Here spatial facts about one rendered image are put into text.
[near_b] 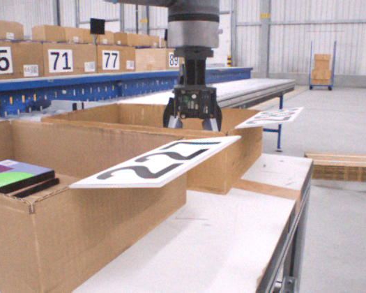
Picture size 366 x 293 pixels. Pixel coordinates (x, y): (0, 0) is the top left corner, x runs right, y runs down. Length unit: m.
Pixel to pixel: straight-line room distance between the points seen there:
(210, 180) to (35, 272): 0.33
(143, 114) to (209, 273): 0.61
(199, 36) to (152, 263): 0.37
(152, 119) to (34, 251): 0.64
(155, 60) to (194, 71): 2.19
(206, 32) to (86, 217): 0.38
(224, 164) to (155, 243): 0.19
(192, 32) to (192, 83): 0.09
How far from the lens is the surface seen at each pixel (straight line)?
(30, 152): 0.73
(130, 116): 0.94
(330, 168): 3.19
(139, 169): 0.33
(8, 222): 0.33
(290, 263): 0.89
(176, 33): 0.62
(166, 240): 0.44
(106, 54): 2.17
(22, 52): 1.74
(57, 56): 1.88
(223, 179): 0.57
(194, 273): 0.38
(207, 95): 0.61
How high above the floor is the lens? 0.95
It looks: 13 degrees down
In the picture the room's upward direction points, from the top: straight up
